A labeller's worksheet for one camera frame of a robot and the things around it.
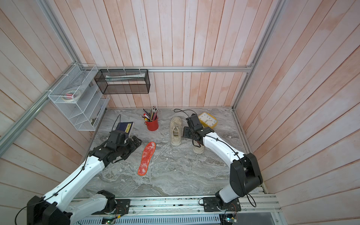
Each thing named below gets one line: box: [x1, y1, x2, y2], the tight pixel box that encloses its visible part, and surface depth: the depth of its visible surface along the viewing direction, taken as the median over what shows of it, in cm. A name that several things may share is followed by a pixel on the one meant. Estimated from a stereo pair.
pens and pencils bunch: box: [141, 105, 158, 122], surface depth 100 cm
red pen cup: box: [144, 115, 159, 132], surface depth 108 cm
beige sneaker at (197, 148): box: [192, 139, 205, 155], surface depth 94 cm
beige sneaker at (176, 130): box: [169, 116, 183, 146], surface depth 100 cm
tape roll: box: [61, 89, 81, 103], surface depth 75 cm
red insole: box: [137, 141, 157, 176], surface depth 92 cm
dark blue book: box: [115, 121, 134, 134], surface depth 109 cm
